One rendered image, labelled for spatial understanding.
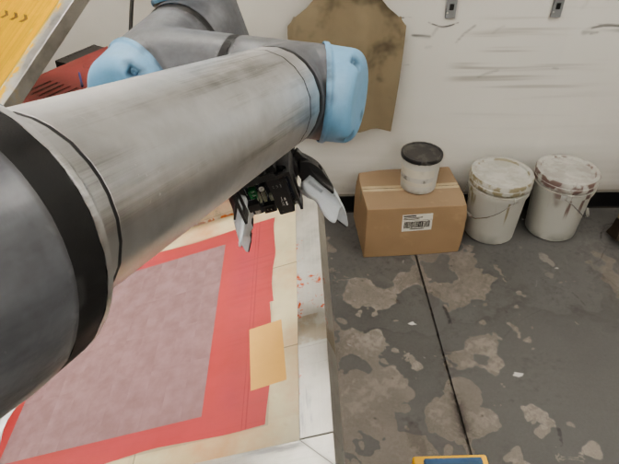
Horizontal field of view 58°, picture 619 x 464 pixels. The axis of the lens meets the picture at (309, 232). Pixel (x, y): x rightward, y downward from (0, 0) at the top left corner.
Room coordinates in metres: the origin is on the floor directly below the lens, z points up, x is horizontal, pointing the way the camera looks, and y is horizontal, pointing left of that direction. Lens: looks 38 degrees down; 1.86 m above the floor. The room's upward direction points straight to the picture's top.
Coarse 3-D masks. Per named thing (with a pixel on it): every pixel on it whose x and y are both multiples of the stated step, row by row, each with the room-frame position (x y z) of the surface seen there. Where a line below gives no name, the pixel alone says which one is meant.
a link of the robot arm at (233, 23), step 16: (160, 0) 0.53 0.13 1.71; (176, 0) 0.52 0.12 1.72; (192, 0) 0.52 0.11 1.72; (208, 0) 0.53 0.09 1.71; (224, 0) 0.54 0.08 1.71; (208, 16) 0.52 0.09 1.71; (224, 16) 0.53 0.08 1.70; (240, 16) 0.56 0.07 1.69; (224, 32) 0.52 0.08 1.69; (240, 32) 0.55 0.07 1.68
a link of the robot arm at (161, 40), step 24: (144, 24) 0.48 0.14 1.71; (168, 24) 0.48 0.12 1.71; (192, 24) 0.49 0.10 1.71; (120, 48) 0.43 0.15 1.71; (144, 48) 0.43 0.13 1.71; (168, 48) 0.44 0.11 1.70; (192, 48) 0.44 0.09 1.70; (216, 48) 0.43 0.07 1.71; (96, 72) 0.42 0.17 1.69; (120, 72) 0.41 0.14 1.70; (144, 72) 0.41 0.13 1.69
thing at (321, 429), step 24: (216, 216) 0.83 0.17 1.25; (312, 216) 0.71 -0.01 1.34; (312, 240) 0.65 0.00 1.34; (312, 264) 0.60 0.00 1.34; (312, 288) 0.55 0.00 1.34; (312, 312) 0.51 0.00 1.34; (312, 336) 0.47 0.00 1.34; (312, 360) 0.43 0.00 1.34; (312, 384) 0.40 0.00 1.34; (336, 384) 0.41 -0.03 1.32; (312, 408) 0.36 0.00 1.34; (336, 408) 0.37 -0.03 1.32; (312, 432) 0.34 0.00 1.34; (336, 432) 0.34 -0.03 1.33; (240, 456) 0.32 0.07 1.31; (264, 456) 0.32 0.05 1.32; (288, 456) 0.31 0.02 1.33; (312, 456) 0.31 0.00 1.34; (336, 456) 0.31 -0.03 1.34
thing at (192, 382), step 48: (144, 336) 0.58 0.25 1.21; (192, 336) 0.55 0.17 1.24; (240, 336) 0.53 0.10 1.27; (48, 384) 0.53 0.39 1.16; (96, 384) 0.50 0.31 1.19; (144, 384) 0.48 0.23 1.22; (192, 384) 0.46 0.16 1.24; (240, 384) 0.45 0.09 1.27; (48, 432) 0.44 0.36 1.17; (96, 432) 0.42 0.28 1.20; (144, 432) 0.41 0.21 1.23; (192, 432) 0.39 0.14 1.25
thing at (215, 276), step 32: (256, 224) 0.78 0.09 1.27; (160, 256) 0.77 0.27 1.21; (192, 256) 0.74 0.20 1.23; (224, 256) 0.72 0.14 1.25; (256, 256) 0.70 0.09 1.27; (128, 288) 0.70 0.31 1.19; (160, 288) 0.68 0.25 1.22; (192, 288) 0.66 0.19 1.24; (224, 288) 0.64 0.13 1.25; (256, 288) 0.62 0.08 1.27; (128, 320) 0.62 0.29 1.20; (160, 320) 0.60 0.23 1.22; (192, 320) 0.58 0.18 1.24
